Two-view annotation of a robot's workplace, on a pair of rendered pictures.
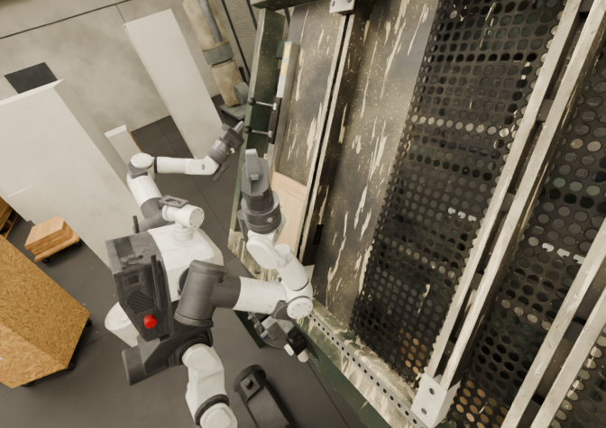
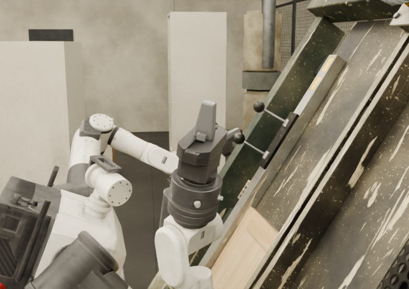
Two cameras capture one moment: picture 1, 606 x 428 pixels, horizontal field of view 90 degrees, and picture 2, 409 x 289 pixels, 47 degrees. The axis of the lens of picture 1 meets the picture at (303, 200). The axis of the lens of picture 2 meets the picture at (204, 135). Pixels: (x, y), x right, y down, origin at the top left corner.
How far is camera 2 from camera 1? 23 cm
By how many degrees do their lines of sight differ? 26
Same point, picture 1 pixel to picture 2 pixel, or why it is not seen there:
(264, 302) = not seen: outside the picture
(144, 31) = (187, 25)
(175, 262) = (66, 229)
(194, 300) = (58, 275)
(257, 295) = not seen: outside the picture
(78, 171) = (34, 137)
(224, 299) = not seen: outside the picture
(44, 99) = (48, 50)
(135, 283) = (10, 230)
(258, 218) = (183, 194)
